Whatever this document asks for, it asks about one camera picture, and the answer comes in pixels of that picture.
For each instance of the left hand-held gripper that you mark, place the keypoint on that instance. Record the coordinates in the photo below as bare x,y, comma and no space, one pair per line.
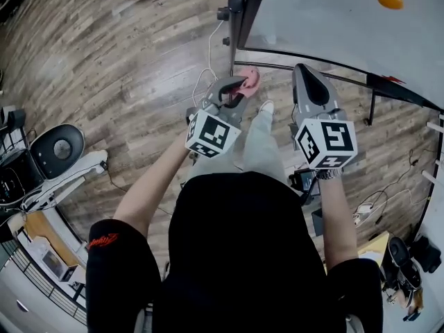
211,134

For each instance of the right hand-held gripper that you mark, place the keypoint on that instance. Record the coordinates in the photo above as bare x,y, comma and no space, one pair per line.
329,141

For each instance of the pink cloth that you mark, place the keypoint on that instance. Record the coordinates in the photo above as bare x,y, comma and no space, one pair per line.
251,80

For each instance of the white whiteboard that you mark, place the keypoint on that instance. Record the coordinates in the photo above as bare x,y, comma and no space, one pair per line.
329,23

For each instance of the person's right forearm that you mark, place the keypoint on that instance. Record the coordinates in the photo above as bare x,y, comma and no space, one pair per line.
338,220

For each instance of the person's left forearm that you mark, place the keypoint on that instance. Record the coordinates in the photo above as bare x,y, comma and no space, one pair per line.
149,193

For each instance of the person's right white shoe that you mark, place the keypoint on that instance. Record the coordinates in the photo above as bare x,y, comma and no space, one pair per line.
267,107

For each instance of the person's light grey trousers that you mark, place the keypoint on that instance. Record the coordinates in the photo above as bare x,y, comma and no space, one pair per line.
260,144

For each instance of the black metal rolling stand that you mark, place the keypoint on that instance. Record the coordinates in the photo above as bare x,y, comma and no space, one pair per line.
235,30

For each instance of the silver wristwatch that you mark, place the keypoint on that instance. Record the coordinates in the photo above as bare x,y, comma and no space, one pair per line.
329,175

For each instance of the small black screen device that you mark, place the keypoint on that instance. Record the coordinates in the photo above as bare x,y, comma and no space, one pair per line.
305,179

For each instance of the red lightning-shaped magnet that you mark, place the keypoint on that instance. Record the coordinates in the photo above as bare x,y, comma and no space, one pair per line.
393,79

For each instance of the black flat panel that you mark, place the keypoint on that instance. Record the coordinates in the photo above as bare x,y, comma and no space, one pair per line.
317,222

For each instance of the white power adapter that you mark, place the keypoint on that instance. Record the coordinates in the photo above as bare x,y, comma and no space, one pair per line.
362,213

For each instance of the person's black shirt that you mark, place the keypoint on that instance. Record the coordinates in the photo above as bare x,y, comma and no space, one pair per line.
243,255

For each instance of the black grey equipment backpack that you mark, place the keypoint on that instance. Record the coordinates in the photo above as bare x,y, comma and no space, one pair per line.
43,161
399,252

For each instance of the light wooden desk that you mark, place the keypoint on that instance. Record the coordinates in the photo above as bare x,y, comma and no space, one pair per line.
45,231

